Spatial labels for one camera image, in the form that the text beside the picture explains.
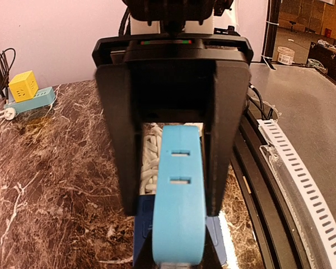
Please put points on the teal power strip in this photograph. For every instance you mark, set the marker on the teal power strip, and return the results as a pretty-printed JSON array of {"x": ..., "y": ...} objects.
[{"x": 43, "y": 97}]

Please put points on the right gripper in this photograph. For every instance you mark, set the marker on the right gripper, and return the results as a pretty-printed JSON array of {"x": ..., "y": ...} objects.
[{"x": 158, "y": 78}]

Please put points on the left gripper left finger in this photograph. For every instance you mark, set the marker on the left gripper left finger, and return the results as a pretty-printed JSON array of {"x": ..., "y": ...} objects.
[{"x": 142, "y": 251}]

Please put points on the yellow cube socket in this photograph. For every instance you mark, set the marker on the yellow cube socket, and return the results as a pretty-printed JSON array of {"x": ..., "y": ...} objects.
[{"x": 23, "y": 86}]

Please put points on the dark blue cube socket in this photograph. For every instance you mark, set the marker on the dark blue cube socket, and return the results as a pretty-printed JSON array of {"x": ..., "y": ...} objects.
[{"x": 178, "y": 236}]

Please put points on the blue adapter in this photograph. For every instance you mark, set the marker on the blue adapter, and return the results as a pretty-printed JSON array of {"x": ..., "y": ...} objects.
[{"x": 180, "y": 170}]

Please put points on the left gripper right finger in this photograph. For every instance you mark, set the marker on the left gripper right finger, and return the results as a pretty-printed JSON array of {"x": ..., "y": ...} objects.
[{"x": 210, "y": 258}]

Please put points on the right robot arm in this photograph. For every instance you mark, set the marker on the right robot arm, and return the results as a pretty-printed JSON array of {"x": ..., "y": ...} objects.
[{"x": 172, "y": 16}]

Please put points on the white slotted cable duct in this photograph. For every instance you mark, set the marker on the white slotted cable duct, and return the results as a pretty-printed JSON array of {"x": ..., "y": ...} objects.
[{"x": 314, "y": 222}]

